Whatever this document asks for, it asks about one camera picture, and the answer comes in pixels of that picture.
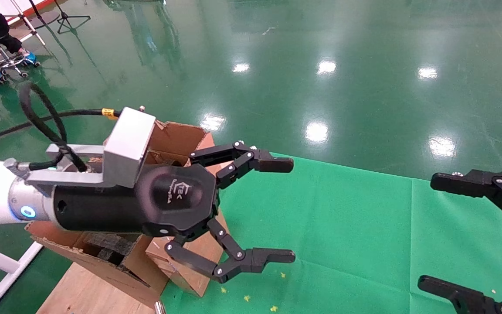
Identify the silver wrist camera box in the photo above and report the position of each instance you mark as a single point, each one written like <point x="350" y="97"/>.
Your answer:
<point x="127" y="144"/>

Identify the black round base stand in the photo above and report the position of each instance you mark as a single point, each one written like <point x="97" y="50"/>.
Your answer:
<point x="48" y="18"/>

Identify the black foam insert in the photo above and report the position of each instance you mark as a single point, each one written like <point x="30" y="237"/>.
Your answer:
<point x="111" y="246"/>

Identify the rolling stool base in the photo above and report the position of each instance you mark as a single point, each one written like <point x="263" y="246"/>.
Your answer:
<point x="11" y="63"/>

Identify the silver metal clip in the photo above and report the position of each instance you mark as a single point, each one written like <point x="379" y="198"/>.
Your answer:
<point x="160" y="308"/>

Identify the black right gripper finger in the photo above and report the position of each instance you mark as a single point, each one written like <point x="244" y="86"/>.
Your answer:
<point x="473" y="183"/>
<point x="464" y="298"/>

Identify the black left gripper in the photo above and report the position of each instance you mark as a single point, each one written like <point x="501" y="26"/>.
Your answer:
<point x="172" y="200"/>

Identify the black tripod stand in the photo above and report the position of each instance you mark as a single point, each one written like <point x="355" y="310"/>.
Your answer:
<point x="65" y="17"/>

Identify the small brown cardboard box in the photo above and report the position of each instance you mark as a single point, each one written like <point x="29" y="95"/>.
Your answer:
<point x="194" y="284"/>

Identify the green cloth mat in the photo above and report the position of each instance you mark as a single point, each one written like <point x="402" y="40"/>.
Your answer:
<point x="364" y="226"/>

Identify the large open cardboard carton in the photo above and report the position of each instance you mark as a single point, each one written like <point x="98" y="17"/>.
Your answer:
<point x="177" y="137"/>

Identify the grey tripod stand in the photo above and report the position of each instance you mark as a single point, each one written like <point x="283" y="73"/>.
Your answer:
<point x="26" y="22"/>

